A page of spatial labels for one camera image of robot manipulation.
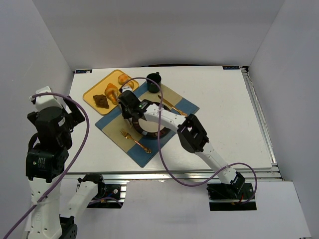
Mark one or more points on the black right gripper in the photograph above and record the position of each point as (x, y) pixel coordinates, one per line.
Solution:
(123, 100)

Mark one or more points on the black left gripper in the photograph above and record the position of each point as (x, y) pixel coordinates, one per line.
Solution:
(75, 112)

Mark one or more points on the large golden croissant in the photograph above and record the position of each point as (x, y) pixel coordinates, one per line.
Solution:
(108, 92)

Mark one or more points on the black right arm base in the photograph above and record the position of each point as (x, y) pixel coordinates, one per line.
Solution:
(222, 199)

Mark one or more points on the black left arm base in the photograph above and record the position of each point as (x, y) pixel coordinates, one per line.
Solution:
(115, 191)

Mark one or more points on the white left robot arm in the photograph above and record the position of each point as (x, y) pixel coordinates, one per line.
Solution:
(45, 168)

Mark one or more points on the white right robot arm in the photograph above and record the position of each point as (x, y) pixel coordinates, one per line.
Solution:
(192, 136)

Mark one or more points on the dark rimmed ceramic plate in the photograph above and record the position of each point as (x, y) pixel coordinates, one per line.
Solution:
(149, 129)

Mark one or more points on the small golden croissant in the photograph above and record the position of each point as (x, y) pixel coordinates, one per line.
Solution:
(129, 86)

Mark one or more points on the gold fork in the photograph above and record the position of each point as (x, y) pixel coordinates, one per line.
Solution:
(128, 136)

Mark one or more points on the dark green mug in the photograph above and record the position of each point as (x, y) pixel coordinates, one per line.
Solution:
(153, 82)

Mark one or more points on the yellow plastic tray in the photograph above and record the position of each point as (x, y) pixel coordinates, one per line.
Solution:
(99, 88)

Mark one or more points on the round glazed bun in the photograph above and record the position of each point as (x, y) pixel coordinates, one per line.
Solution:
(122, 78)

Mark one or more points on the dark brown brownie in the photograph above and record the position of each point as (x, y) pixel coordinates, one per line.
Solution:
(101, 101)

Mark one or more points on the blue and beige placemat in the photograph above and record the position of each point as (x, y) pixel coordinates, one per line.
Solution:
(113, 122)

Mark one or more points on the gold knife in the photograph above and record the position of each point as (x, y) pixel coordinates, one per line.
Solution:
(172, 106)

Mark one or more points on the left blue table sticker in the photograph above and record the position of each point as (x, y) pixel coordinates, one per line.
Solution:
(83, 71)

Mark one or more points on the blue table sticker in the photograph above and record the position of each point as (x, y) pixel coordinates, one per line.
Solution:
(231, 67)
(83, 71)

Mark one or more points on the right blue table sticker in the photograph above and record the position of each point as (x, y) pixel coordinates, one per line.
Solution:
(231, 67)

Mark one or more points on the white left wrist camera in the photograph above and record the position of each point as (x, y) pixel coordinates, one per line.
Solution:
(46, 101)

